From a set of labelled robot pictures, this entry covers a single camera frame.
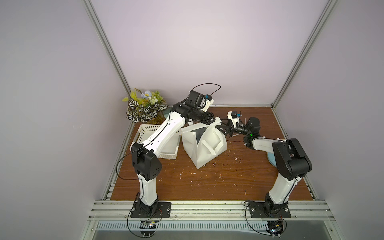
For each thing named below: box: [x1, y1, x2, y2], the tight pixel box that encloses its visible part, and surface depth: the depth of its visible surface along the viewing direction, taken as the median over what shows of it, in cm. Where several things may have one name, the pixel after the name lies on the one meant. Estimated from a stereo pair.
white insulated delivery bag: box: [181, 116, 227, 170], surface depth 82 cm
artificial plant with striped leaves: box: [122, 88, 168, 125], surface depth 88 cm
